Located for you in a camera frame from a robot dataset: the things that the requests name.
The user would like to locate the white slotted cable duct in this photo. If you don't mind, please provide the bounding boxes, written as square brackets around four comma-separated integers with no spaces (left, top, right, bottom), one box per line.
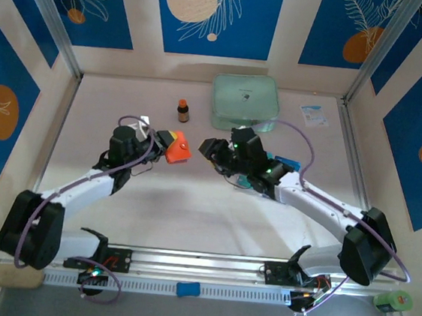
[42,265,292,310]

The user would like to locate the white blue sachet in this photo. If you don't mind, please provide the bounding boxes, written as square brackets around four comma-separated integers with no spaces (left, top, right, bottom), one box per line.
[297,103,331,131]

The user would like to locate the mint green zip pouch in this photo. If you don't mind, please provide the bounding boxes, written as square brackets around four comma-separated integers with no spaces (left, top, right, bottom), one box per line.
[208,70,284,137]

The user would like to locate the teal VIP credit card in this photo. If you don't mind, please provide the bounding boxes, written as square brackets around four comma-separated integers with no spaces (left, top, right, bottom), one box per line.
[236,174,256,191]

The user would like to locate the green roll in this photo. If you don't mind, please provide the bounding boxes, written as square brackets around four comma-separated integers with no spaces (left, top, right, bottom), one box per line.
[372,287,414,315]

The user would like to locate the blue foil packets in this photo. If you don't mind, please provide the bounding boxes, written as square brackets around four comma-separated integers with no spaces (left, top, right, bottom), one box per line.
[273,155,303,173]

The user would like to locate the aluminium corner post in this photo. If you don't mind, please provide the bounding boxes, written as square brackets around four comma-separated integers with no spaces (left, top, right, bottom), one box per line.
[5,0,92,80]
[341,0,422,113]

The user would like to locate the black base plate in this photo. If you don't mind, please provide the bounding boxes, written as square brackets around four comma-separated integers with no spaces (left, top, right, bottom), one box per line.
[62,241,134,275]
[262,260,299,288]

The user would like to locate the brown bottle orange cap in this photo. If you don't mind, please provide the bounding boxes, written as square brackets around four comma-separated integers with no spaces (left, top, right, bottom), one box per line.
[175,98,192,125]

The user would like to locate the black base connector box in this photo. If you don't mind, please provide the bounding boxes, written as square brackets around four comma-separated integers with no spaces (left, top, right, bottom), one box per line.
[76,267,110,287]
[287,289,318,316]

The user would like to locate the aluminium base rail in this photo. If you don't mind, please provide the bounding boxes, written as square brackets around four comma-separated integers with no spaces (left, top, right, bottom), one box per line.
[0,229,401,305]

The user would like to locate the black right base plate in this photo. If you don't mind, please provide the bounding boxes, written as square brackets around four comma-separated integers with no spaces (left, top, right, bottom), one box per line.
[262,260,299,288]

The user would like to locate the orange card holder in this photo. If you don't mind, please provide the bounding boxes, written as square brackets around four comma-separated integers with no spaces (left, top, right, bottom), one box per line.
[163,128,196,168]

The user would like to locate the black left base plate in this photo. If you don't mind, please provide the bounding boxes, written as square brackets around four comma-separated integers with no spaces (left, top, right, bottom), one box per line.
[62,241,134,275]

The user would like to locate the aluminium side rail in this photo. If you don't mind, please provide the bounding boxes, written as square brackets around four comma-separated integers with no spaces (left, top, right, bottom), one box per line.
[327,99,384,217]

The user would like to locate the beige foam pad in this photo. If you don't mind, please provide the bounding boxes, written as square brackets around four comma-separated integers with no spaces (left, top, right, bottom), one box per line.
[0,263,46,292]

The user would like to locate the blue clip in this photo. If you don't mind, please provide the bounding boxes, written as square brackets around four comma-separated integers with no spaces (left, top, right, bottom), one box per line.
[175,281,202,300]

